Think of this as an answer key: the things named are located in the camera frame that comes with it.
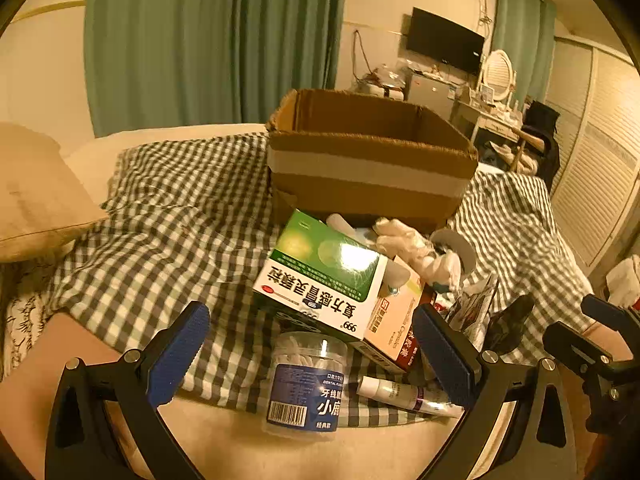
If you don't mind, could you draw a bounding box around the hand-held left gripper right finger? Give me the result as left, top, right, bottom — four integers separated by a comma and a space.
412, 302, 578, 480

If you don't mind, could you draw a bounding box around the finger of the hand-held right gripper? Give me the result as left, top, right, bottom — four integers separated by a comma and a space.
581, 294, 640, 341
542, 322, 640, 386

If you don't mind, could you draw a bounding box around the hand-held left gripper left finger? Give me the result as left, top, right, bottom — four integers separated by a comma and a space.
45, 301, 211, 480

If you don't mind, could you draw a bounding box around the white toothpaste tube purple band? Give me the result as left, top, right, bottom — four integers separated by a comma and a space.
357, 375, 466, 418

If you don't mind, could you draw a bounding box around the clear dental floss jar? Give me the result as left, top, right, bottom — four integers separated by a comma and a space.
265, 331, 348, 438

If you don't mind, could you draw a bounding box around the brown cardboard box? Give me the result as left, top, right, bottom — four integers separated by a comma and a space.
266, 88, 479, 235

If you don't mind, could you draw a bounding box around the white plastic bag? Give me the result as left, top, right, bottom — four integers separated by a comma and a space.
605, 255, 640, 311

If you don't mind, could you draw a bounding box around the shiny plastic packet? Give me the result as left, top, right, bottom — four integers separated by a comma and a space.
445, 275, 501, 346

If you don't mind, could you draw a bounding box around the orange and white medicine box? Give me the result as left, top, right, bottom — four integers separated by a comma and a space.
362, 255, 436, 373

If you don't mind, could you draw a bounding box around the black pouch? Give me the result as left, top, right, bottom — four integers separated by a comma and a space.
487, 295, 536, 356

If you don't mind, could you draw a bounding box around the small white bottle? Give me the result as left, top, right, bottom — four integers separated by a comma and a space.
385, 259, 412, 297

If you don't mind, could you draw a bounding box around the grey checkered blanket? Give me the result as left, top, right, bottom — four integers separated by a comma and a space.
10, 132, 591, 426

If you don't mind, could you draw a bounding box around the white louvered wardrobe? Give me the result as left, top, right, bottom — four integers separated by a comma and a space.
542, 35, 640, 281

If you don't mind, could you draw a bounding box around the green and white medicine box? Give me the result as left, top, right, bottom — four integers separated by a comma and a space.
251, 209, 388, 343

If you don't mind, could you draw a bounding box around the white plastic tube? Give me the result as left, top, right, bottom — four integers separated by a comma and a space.
327, 213, 362, 237

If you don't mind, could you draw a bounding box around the black bag on chair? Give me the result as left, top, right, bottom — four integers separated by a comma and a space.
522, 100, 561, 191

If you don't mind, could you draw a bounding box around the beige pillow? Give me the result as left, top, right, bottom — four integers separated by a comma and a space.
0, 121, 110, 263

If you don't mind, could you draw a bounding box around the white dressing table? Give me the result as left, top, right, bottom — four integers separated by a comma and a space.
452, 100, 526, 146

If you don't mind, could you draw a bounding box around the white oval mirror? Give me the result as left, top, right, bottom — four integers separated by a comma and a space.
482, 50, 516, 103

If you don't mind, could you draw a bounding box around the small grey fridge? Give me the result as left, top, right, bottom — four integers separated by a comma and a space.
406, 70, 463, 121

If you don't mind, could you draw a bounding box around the narrow green curtain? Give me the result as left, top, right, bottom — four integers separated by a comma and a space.
492, 0, 557, 106

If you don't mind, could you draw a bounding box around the wide green curtain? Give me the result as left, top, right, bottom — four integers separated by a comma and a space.
84, 0, 348, 137

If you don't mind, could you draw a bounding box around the black wall television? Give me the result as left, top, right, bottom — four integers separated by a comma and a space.
405, 7, 486, 77

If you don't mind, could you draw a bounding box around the hanging wall cable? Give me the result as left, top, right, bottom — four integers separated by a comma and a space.
351, 30, 367, 77

